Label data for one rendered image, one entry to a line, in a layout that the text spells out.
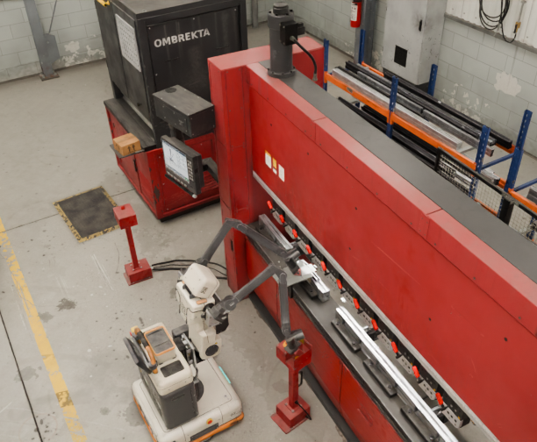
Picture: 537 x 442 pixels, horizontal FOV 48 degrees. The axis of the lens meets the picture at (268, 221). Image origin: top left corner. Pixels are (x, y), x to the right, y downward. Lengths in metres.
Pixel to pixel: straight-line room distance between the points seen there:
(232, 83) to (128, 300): 2.45
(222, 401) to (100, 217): 3.04
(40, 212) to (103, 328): 2.08
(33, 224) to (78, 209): 0.50
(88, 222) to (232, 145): 2.70
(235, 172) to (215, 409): 1.81
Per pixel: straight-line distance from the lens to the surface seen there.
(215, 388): 4.72
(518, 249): 2.87
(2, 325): 6.06
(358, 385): 4.14
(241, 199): 4.98
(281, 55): 4.16
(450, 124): 5.52
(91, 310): 5.89
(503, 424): 3.19
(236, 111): 4.56
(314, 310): 4.39
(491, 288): 2.78
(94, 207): 7.13
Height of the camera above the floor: 4.05
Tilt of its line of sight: 38 degrees down
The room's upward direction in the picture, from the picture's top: 2 degrees counter-clockwise
